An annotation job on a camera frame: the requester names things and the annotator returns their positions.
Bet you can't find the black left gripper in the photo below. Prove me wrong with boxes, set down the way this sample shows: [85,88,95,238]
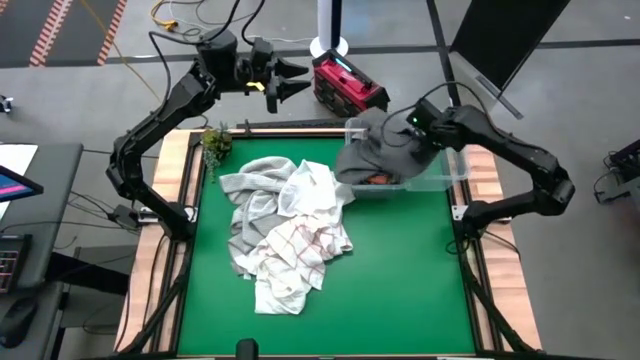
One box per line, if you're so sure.
[237,37,313,114]

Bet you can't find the grey waffle towel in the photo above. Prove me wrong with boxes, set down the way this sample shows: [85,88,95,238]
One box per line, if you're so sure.
[333,107,441,187]

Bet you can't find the plain white towel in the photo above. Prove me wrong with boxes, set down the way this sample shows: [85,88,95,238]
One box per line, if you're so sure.
[276,158,357,236]

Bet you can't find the light grey towel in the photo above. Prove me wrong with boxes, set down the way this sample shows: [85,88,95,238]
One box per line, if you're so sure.
[218,155,300,277]

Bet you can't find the white towel red stripes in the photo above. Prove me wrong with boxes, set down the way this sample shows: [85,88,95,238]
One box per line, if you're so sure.
[233,214,355,317]

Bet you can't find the red and black toolbox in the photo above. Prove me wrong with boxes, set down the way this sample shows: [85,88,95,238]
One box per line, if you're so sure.
[311,48,392,118]

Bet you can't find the clear plastic bin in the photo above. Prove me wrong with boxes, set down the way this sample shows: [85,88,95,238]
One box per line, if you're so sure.
[403,144,472,194]
[343,116,409,200]

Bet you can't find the white standing pole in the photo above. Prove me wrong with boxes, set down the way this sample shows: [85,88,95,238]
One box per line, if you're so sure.
[308,0,350,59]

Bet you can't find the small green potted plant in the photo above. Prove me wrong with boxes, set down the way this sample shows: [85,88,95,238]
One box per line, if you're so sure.
[201,122,235,184]

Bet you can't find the black monitor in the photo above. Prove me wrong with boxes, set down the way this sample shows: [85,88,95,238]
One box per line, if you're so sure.
[447,0,572,121]

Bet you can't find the black equipment box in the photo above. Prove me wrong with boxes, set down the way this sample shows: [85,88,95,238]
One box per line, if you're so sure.
[593,138,640,204]

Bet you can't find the black power adapter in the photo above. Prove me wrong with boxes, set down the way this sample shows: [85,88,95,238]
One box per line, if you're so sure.
[109,203,147,230]

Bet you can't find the black mat orange stripes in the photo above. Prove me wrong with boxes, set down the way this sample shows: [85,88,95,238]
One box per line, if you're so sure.
[0,0,129,69]

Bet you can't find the white paper sheet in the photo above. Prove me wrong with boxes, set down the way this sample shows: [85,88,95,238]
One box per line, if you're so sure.
[0,143,40,221]

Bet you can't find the dark grey side desk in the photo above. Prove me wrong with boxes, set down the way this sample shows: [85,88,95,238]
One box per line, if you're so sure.
[0,142,85,360]

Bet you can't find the black keyboard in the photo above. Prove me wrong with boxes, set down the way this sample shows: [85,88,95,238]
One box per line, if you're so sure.
[0,233,32,296]

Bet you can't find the black computer mouse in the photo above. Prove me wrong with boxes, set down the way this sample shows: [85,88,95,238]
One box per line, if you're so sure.
[0,297,40,350]

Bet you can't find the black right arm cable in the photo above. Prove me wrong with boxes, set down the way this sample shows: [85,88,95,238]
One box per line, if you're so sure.
[378,81,489,149]

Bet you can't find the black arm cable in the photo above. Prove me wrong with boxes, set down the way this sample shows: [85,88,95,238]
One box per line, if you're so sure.
[378,81,489,149]
[147,0,267,104]

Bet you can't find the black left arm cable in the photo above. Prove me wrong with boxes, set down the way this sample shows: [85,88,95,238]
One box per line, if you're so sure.
[147,0,267,104]

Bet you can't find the thick yellow cable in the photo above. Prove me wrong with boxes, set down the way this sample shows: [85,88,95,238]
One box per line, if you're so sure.
[148,0,180,32]

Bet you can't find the thin yellow cable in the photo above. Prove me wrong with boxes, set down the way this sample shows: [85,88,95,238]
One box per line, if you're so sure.
[79,0,162,102]

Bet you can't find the black frame strut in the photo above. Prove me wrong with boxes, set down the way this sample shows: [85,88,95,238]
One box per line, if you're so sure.
[457,234,539,354]
[119,239,194,355]

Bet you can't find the black table-level camera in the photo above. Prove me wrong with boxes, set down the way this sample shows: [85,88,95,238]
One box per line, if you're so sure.
[234,337,260,360]

